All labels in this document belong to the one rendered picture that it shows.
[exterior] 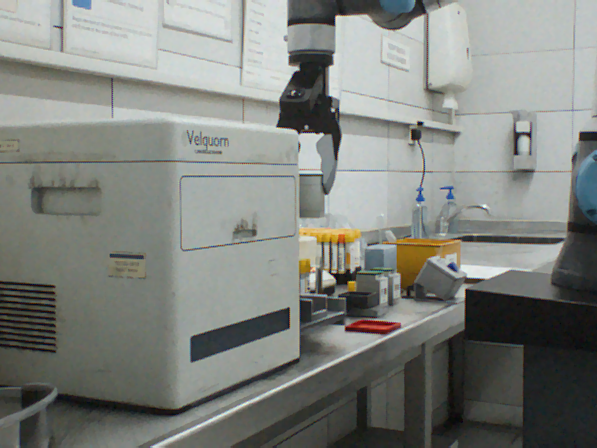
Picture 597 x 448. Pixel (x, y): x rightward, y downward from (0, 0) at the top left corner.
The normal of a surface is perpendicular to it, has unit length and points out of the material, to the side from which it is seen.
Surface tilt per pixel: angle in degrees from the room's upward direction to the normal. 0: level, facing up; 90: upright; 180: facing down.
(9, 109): 90
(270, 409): 90
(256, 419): 90
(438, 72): 90
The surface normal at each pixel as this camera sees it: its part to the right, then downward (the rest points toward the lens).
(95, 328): -0.45, 0.04
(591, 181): -0.27, 0.19
